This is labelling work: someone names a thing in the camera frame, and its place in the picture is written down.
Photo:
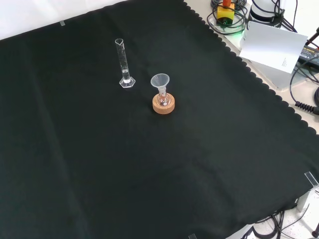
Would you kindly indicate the clear plastic funnel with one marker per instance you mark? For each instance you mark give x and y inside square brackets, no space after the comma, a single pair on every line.
[159,81]

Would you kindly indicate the clear glass graduated cylinder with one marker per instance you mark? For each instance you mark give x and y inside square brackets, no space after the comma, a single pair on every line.
[123,64]

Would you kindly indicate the yellow stop button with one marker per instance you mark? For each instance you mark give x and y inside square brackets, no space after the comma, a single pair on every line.
[225,13]

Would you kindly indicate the round-bottom glass flask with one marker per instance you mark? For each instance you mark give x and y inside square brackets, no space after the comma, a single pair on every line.
[163,99]

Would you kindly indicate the clear cloth clip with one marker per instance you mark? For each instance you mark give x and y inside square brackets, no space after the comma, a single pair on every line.
[311,178]
[192,236]

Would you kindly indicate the grey tape strip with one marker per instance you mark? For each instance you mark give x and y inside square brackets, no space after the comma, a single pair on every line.
[62,23]

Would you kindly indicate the white bench bracket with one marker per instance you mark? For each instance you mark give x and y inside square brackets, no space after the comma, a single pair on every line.
[305,199]

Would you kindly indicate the black power adapter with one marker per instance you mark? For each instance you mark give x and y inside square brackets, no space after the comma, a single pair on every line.
[309,53]

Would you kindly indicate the black cloth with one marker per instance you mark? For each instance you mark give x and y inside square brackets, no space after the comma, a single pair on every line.
[124,161]

